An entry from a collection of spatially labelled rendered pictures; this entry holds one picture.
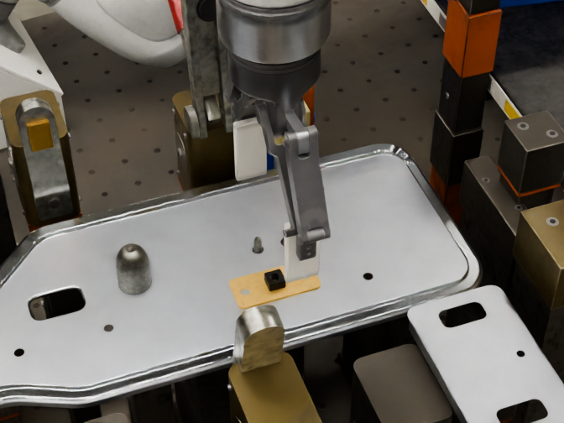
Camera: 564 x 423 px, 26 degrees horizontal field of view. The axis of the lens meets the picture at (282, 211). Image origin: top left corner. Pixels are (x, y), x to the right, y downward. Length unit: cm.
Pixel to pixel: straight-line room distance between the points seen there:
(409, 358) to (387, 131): 69
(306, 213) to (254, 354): 13
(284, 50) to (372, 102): 92
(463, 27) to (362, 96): 54
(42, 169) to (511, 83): 52
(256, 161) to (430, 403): 27
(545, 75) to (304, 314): 42
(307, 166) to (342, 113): 85
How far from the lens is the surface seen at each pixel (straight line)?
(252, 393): 105
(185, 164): 132
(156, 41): 175
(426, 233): 124
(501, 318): 117
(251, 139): 113
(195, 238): 123
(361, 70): 190
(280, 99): 97
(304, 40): 93
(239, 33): 93
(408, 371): 115
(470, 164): 132
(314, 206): 98
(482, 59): 136
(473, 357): 114
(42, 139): 123
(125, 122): 182
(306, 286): 118
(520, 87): 137
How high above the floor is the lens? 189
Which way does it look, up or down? 45 degrees down
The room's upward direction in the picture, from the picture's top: straight up
